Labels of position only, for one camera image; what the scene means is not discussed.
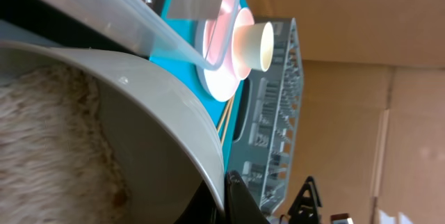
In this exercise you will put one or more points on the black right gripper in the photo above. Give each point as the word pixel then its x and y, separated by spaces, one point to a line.
pixel 305 207

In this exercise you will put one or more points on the white rice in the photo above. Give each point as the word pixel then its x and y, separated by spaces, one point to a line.
pixel 56 164

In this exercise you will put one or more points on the wooden chopstick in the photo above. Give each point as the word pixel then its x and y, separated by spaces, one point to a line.
pixel 225 113
pixel 225 128

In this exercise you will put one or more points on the pink plate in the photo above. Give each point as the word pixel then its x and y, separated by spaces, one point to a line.
pixel 210 37

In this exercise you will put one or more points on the white bowl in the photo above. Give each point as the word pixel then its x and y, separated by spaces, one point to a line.
pixel 162 136

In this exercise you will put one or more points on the teal serving tray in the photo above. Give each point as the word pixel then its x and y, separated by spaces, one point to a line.
pixel 186 73

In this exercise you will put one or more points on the cream paper cup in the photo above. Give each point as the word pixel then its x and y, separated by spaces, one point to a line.
pixel 258 46

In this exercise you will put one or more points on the grey dishwasher rack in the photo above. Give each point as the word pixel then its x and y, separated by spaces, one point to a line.
pixel 267 121

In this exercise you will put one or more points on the clear plastic bin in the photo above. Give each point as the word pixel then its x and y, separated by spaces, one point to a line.
pixel 151 21

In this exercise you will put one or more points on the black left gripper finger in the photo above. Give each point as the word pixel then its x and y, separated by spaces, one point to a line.
pixel 240 207

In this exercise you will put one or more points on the black plastic tray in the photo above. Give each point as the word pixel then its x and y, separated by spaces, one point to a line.
pixel 86 24

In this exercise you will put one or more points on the pink bowl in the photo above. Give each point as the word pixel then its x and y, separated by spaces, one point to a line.
pixel 244 18

